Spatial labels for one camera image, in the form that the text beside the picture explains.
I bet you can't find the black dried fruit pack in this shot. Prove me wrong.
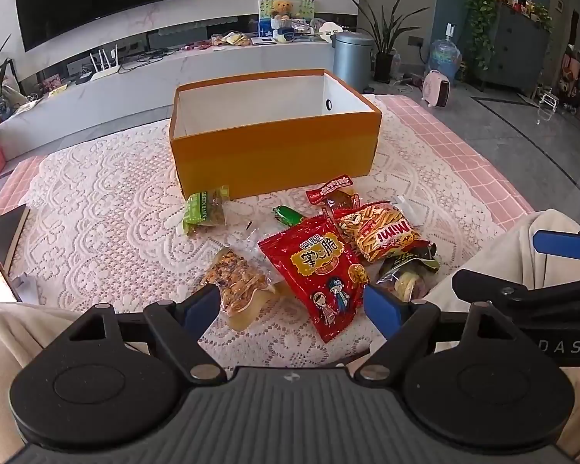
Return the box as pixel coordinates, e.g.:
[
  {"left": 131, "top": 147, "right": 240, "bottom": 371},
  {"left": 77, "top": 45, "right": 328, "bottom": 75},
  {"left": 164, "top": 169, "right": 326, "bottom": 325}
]
[{"left": 376, "top": 241, "right": 440, "bottom": 302}]

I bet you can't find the red chips snack bag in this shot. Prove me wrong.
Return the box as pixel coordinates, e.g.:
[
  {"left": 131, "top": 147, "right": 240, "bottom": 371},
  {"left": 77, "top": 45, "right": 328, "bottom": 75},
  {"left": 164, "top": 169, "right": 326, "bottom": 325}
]
[{"left": 259, "top": 215, "right": 368, "bottom": 343}]

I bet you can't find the Mimi shrimp stick bag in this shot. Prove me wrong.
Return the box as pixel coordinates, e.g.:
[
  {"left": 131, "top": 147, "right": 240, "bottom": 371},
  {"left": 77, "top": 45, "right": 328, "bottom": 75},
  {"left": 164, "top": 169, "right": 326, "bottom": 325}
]
[{"left": 333, "top": 202, "right": 422, "bottom": 262}]

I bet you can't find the mixed nuts clear pack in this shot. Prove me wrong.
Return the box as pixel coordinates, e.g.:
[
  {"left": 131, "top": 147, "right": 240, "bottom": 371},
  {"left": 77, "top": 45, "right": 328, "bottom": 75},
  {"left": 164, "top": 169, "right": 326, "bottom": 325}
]
[{"left": 199, "top": 247, "right": 276, "bottom": 332}]

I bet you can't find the clear white candy pack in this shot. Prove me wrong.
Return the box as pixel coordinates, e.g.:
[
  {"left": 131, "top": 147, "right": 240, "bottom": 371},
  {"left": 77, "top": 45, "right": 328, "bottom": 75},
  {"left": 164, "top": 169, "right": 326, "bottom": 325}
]
[{"left": 226, "top": 222, "right": 271, "bottom": 263}]

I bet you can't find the white lace tablecloth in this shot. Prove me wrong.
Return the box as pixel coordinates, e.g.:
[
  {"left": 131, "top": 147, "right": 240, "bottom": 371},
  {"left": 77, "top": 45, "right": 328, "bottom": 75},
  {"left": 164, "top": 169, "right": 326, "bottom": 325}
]
[{"left": 0, "top": 96, "right": 503, "bottom": 380}]

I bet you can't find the green pea snack pack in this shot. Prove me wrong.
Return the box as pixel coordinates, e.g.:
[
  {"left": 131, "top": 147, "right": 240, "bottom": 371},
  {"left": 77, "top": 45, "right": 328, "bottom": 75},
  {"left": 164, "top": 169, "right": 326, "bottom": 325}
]
[{"left": 182, "top": 186, "right": 229, "bottom": 235}]

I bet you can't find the pink checkered table cover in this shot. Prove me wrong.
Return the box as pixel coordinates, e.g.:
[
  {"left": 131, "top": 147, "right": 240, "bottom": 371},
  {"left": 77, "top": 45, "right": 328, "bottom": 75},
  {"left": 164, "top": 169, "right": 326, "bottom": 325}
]
[{"left": 0, "top": 94, "right": 533, "bottom": 229}]

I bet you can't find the red braised meat pack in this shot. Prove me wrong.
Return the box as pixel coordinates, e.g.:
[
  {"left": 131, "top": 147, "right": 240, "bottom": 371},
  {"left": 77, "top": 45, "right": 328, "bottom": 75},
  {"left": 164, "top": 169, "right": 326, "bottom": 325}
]
[{"left": 306, "top": 175, "right": 361, "bottom": 213}]

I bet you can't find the green sausage stick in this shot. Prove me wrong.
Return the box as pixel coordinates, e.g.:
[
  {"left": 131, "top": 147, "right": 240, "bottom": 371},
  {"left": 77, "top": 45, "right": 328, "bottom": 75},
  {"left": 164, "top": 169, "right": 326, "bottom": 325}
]
[{"left": 273, "top": 205, "right": 307, "bottom": 227}]

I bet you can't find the orange cardboard box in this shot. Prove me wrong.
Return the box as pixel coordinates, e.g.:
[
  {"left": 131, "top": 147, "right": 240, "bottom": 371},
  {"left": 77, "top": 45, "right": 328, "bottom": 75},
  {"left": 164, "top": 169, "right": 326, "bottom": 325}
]
[{"left": 168, "top": 69, "right": 382, "bottom": 199}]

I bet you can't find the pink small heater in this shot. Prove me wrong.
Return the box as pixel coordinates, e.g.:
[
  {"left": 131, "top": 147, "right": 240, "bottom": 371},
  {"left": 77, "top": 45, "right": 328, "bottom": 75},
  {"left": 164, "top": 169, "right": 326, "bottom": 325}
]
[{"left": 422, "top": 69, "right": 450, "bottom": 108}]

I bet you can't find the dark teal cabinet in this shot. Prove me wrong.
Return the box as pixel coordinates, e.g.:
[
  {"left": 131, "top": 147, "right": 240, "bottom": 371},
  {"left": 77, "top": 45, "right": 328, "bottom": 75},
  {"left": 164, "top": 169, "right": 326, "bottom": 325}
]
[{"left": 478, "top": 6, "right": 550, "bottom": 90}]

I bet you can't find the blue water jug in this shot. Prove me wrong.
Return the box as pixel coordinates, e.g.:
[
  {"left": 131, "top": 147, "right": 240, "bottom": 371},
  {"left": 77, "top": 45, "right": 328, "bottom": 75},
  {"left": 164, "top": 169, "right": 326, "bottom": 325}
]
[{"left": 426, "top": 23, "right": 462, "bottom": 83}]

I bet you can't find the white tv console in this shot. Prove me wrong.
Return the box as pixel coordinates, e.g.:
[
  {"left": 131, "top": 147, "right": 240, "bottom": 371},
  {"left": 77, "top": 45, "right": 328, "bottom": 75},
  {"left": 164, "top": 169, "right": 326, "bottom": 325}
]
[{"left": 0, "top": 42, "right": 333, "bottom": 160}]

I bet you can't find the white wifi router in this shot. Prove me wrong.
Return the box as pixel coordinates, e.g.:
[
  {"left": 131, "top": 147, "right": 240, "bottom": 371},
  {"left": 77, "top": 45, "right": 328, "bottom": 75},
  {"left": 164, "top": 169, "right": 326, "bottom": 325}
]
[{"left": 89, "top": 45, "right": 120, "bottom": 81}]

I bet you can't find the trailing ivy plant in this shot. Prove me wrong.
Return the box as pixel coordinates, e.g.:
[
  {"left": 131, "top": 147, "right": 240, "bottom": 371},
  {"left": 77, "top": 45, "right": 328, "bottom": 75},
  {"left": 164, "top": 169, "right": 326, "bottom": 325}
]
[{"left": 466, "top": 0, "right": 507, "bottom": 71}]

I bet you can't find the grey metal trash bin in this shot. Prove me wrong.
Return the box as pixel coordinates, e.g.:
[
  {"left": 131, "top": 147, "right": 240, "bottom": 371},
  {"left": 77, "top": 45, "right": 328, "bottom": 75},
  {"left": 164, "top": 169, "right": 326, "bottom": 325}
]
[{"left": 331, "top": 31, "right": 374, "bottom": 93}]

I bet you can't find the potted green plant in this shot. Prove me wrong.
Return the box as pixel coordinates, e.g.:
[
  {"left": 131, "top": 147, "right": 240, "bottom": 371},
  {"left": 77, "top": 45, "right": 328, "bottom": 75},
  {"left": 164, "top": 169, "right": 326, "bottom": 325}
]
[{"left": 350, "top": 0, "right": 428, "bottom": 83}]

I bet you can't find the teddy bear gift box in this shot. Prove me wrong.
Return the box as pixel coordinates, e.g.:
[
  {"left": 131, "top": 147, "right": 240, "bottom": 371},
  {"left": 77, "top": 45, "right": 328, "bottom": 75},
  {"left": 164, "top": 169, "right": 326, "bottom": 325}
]
[{"left": 258, "top": 0, "right": 315, "bottom": 42}]

